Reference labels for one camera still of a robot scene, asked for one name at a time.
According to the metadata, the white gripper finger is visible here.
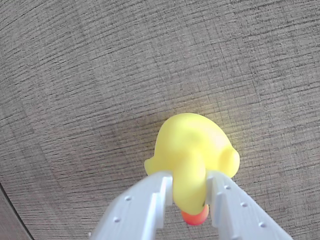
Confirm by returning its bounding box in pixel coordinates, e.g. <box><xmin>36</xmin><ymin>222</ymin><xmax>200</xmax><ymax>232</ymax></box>
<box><xmin>206</xmin><ymin>171</ymin><xmax>294</xmax><ymax>240</ymax></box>
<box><xmin>89</xmin><ymin>171</ymin><xmax>174</xmax><ymax>240</ymax></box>

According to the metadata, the yellow rubber duck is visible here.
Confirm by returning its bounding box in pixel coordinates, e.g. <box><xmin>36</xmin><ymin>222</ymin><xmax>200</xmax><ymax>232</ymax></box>
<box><xmin>144</xmin><ymin>112</ymin><xmax>240</xmax><ymax>227</ymax></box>

